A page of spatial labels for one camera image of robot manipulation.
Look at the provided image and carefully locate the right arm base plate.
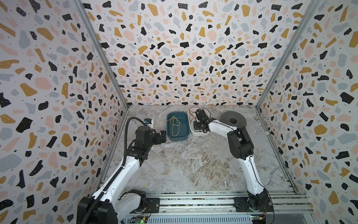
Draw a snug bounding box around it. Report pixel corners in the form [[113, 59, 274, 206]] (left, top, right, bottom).
[[233, 197, 274, 212]]

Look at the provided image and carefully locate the left frame post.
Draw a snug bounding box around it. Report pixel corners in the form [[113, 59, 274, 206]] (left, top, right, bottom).
[[73, 0, 129, 111]]

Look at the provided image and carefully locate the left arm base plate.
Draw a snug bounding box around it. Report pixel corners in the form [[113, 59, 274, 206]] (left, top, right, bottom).
[[139, 197, 160, 214]]

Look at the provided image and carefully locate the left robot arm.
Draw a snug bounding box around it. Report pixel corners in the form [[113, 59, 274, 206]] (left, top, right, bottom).
[[76, 117, 167, 224]]

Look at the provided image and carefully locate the white plastic bin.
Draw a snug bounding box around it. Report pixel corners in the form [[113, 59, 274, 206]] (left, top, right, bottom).
[[187, 105, 211, 136]]

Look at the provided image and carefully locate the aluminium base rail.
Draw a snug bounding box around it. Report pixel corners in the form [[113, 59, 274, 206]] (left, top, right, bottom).
[[122, 191, 318, 224]]

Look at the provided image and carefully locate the frame post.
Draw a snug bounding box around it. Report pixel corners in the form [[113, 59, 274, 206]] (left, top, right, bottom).
[[73, 0, 129, 111], [255, 0, 319, 111]]

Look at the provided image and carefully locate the yellow cable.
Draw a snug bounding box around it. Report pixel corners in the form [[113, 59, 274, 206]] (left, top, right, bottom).
[[152, 115, 182, 138]]

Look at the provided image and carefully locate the grey cable spool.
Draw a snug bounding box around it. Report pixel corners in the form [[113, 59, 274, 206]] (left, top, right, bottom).
[[219, 111, 247, 128]]

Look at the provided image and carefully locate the red cable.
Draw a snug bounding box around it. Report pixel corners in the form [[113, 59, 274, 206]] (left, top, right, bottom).
[[188, 105, 212, 124]]

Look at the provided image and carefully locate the teal plastic bin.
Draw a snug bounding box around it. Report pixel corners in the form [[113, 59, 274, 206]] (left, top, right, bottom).
[[167, 112, 190, 141]]

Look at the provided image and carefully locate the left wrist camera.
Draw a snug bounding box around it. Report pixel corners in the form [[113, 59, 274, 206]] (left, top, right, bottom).
[[144, 118, 154, 129]]

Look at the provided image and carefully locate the right frame post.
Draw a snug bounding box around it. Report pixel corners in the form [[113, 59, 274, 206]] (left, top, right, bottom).
[[255, 0, 319, 111]]

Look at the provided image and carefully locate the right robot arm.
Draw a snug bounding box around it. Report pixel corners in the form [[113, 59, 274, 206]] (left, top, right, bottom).
[[194, 109, 272, 211]]

